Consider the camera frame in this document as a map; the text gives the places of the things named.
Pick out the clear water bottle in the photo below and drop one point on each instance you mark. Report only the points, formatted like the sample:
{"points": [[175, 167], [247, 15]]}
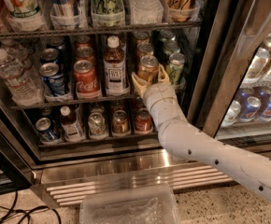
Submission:
{"points": [[19, 82], [15, 49]]}

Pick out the blue pepsi can front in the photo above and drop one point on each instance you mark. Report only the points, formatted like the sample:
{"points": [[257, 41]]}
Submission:
{"points": [[54, 79]]}

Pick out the clear plastic bin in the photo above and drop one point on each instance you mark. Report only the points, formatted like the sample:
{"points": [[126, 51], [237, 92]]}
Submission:
{"points": [[148, 205]]}

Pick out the silver can right fridge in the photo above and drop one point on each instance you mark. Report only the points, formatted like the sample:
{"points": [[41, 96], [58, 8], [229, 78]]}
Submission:
{"points": [[231, 114]]}

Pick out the gold cans top shelf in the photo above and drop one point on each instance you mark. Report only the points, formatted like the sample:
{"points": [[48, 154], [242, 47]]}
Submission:
{"points": [[182, 10]]}

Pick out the red cola can front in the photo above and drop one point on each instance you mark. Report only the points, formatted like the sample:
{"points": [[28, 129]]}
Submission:
{"points": [[85, 77]]}

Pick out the blue pepsi can back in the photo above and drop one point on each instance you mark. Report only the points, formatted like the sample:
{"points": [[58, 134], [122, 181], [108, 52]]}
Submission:
{"points": [[56, 43]]}

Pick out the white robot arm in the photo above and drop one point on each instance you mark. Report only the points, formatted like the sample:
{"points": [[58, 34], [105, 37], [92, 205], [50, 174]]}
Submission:
{"points": [[184, 141]]}

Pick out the green can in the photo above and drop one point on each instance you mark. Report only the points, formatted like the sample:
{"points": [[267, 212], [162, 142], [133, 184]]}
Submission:
{"points": [[166, 35], [175, 67], [170, 47]]}

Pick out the silver can bottom shelf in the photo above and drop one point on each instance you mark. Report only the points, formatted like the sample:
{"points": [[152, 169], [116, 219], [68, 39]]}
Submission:
{"points": [[97, 126]]}

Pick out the right glass fridge door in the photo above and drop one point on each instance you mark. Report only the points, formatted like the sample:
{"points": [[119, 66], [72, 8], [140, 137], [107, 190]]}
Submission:
{"points": [[250, 25]]}

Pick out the red cola can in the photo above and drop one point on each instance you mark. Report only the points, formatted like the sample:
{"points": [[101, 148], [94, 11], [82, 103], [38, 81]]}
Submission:
{"points": [[85, 77], [85, 53], [83, 41]]}

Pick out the green can back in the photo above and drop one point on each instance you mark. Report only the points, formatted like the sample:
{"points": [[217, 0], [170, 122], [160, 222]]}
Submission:
{"points": [[166, 35]]}

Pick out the red cola can middle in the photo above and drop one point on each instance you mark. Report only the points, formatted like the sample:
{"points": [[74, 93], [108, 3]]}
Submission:
{"points": [[85, 53]]}

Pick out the blue pepsi can middle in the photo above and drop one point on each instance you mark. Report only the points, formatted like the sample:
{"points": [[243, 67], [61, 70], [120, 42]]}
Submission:
{"points": [[50, 56]]}

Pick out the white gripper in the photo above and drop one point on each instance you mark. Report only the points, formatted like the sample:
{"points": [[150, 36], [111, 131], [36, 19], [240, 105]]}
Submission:
{"points": [[159, 94]]}

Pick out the blue cans top shelf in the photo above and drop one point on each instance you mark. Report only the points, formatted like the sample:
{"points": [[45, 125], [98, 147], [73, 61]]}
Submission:
{"points": [[68, 14]]}

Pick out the green can front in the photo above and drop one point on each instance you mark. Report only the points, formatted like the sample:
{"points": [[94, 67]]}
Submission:
{"points": [[175, 67]]}

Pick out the green cans top shelf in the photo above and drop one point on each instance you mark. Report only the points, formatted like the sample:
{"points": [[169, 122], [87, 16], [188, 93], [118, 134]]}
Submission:
{"points": [[107, 13]]}

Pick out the clear water bottle back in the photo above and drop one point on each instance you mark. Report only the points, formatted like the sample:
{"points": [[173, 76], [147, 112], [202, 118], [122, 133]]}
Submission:
{"points": [[15, 49]]}

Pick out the orange gold soda can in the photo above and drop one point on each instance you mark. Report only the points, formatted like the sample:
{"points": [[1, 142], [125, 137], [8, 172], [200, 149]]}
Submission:
{"points": [[148, 68]]}

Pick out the water bottle top shelf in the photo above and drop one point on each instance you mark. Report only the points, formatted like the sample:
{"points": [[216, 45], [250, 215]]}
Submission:
{"points": [[146, 11]]}

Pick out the clear water bottle front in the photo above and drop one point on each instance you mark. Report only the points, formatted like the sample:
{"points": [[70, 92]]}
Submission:
{"points": [[19, 82]]}

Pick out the brown tea bottle white cap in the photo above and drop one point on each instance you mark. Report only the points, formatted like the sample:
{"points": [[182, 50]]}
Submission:
{"points": [[115, 67]]}

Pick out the blue pepsi can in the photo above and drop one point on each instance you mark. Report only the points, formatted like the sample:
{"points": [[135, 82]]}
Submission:
{"points": [[56, 43], [50, 56], [54, 79]]}

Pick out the red cola can back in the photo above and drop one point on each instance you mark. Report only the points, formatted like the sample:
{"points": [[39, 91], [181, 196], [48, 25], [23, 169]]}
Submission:
{"points": [[83, 41]]}

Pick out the green can middle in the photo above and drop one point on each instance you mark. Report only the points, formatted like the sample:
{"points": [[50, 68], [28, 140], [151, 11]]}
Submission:
{"points": [[170, 47]]}

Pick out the brown can bottom shelf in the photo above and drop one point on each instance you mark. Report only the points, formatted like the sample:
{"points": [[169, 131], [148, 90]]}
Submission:
{"points": [[120, 123]]}

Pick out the blue can bottom shelf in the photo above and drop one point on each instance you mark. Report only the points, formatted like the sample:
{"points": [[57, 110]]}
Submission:
{"points": [[47, 129]]}

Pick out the steel fridge base grille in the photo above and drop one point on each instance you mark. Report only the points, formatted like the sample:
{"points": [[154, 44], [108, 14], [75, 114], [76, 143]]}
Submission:
{"points": [[68, 183]]}

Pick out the small tea bottle bottom shelf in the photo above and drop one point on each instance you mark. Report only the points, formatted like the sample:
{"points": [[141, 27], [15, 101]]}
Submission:
{"points": [[71, 124]]}

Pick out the red can bottom shelf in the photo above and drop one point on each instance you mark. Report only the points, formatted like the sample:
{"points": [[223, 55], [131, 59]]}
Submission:
{"points": [[143, 122]]}

